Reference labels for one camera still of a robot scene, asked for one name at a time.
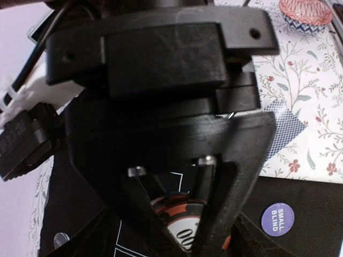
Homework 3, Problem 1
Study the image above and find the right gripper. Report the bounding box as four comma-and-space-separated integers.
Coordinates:
46, 5, 279, 212

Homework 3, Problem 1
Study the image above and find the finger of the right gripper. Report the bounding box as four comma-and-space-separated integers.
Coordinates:
191, 155, 259, 256
120, 166, 188, 256

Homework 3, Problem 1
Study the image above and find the orange black poker chip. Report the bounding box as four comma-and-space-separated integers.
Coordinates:
151, 192, 221, 256

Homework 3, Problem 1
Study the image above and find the purple small blind button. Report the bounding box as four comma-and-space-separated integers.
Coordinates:
260, 202, 295, 237

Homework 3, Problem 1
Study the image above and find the clear acrylic dealer button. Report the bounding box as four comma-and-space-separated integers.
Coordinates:
53, 232, 70, 249

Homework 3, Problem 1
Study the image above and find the black poker playing mat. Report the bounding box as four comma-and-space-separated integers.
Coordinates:
39, 153, 342, 256

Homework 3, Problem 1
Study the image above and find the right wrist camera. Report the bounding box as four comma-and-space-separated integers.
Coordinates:
0, 74, 68, 183

